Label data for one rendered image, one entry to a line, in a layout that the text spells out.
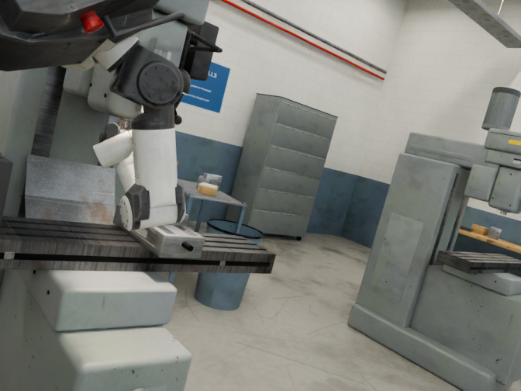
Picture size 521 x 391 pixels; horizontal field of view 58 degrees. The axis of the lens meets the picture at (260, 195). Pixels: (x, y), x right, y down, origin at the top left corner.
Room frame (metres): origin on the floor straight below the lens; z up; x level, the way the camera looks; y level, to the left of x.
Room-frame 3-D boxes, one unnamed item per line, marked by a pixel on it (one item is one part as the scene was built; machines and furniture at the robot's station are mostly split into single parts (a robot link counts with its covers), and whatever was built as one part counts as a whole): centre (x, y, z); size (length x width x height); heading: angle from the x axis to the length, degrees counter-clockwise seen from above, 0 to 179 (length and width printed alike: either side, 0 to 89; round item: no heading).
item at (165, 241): (1.53, 0.31, 0.99); 0.35 x 0.15 x 0.11; 42
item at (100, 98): (1.44, 0.46, 1.47); 0.21 x 0.19 x 0.32; 131
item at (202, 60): (1.88, 0.40, 1.62); 0.20 x 0.09 x 0.21; 41
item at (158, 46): (1.35, 0.38, 1.45); 0.04 x 0.04 x 0.21; 41
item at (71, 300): (1.44, 0.46, 0.80); 0.50 x 0.35 x 0.12; 41
